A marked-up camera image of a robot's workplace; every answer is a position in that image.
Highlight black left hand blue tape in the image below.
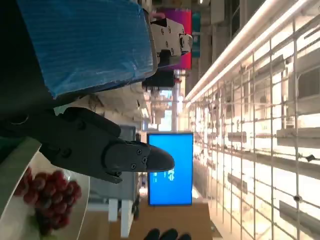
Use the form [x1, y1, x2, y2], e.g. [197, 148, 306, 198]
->
[0, 0, 194, 185]

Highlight red toy grape bunch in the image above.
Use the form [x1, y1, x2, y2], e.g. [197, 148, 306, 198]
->
[13, 166, 83, 237]

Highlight white plate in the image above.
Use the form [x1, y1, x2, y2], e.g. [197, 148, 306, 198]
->
[0, 136, 91, 240]

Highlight black computer tower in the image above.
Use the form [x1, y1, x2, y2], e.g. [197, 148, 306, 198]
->
[141, 71, 176, 89]

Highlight magenta display screen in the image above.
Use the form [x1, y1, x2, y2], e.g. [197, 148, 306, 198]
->
[156, 8, 194, 71]

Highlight teal hanging banner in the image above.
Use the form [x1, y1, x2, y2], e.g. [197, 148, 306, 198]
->
[191, 11, 202, 59]

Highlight green cutting mat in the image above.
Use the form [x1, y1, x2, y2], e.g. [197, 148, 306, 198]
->
[0, 136, 24, 164]

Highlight long ceiling light strip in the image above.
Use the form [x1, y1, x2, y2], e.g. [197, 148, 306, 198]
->
[183, 0, 312, 107]

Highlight monitor with blue screen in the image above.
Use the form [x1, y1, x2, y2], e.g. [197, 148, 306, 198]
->
[146, 132, 195, 207]

